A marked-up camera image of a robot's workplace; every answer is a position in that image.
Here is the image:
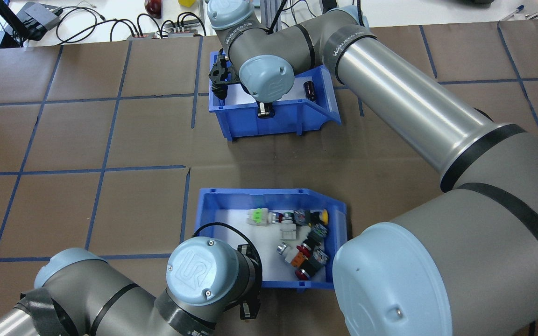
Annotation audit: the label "blue plastic storage bin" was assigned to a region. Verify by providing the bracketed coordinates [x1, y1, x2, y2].
[208, 50, 342, 140]
[194, 188, 348, 291]

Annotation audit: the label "pile of push-button switches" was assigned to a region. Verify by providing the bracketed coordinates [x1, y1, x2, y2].
[213, 209, 335, 283]

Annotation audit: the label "red mushroom button black block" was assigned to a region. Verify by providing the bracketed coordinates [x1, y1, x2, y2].
[295, 250, 330, 280]

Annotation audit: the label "red mushroom button green contacts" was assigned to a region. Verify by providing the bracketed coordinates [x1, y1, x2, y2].
[297, 224, 329, 255]

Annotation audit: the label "grey power adapter box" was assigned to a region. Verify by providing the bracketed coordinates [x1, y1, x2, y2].
[17, 1, 63, 32]

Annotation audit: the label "blue pen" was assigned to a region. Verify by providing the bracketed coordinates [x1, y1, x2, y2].
[500, 5, 526, 21]

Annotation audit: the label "black angled panel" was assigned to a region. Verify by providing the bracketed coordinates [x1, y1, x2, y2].
[0, 0, 24, 47]

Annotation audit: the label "green white switch block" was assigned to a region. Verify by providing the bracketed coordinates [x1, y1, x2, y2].
[247, 209, 269, 226]

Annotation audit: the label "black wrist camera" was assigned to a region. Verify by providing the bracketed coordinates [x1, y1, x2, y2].
[208, 52, 241, 99]

